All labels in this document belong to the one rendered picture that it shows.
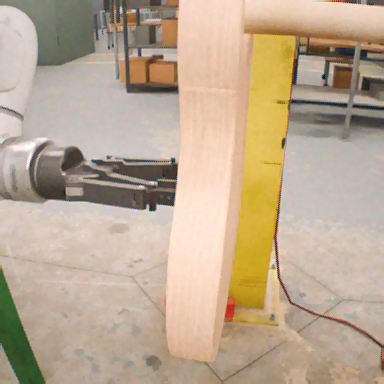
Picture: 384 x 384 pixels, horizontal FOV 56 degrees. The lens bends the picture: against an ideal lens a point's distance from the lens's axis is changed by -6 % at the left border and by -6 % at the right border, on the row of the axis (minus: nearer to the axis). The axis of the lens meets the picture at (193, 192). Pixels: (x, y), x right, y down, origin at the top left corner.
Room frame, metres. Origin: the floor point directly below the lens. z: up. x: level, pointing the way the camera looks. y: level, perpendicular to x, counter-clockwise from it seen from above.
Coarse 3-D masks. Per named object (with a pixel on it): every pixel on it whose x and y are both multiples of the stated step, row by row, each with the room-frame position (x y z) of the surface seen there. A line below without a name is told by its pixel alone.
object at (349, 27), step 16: (256, 0) 0.34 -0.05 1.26; (272, 0) 0.34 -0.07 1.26; (288, 0) 0.34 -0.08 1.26; (304, 0) 0.34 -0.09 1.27; (256, 16) 0.34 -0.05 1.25; (272, 16) 0.33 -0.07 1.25; (288, 16) 0.33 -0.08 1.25; (304, 16) 0.33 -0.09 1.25; (320, 16) 0.33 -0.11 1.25; (336, 16) 0.32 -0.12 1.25; (352, 16) 0.32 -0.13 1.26; (368, 16) 0.32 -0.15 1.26; (256, 32) 0.34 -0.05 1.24; (272, 32) 0.34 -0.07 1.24; (288, 32) 0.34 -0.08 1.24; (304, 32) 0.33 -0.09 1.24; (320, 32) 0.33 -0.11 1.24; (336, 32) 0.33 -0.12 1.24; (352, 32) 0.32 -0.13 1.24; (368, 32) 0.32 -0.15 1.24
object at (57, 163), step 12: (48, 156) 0.43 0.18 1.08; (60, 156) 0.43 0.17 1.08; (72, 156) 0.44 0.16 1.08; (36, 168) 0.42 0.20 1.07; (48, 168) 0.42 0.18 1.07; (60, 168) 0.41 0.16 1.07; (72, 168) 0.43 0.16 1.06; (36, 180) 0.41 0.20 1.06; (48, 180) 0.41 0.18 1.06; (60, 180) 0.41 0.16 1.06; (48, 192) 0.41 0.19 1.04; (60, 192) 0.41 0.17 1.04
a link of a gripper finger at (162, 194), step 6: (150, 192) 0.37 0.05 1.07; (156, 192) 0.37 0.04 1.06; (162, 192) 0.37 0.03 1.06; (168, 192) 0.37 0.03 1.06; (174, 192) 0.37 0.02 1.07; (138, 198) 0.36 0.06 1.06; (150, 198) 0.36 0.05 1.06; (156, 198) 0.37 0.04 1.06; (162, 198) 0.37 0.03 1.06; (168, 198) 0.37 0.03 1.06; (174, 198) 0.37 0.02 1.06; (138, 204) 0.35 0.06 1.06
